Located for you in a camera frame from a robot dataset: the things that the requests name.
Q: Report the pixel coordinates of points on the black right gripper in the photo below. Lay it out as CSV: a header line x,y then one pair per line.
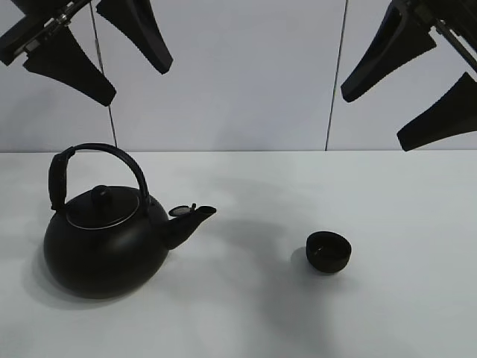
x,y
404,35

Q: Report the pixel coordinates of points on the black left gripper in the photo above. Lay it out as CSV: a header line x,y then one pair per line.
x,y
62,59

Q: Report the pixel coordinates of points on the black round teapot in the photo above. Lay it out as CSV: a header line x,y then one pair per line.
x,y
111,240

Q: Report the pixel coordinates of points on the small black teacup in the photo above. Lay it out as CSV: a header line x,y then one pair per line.
x,y
328,252

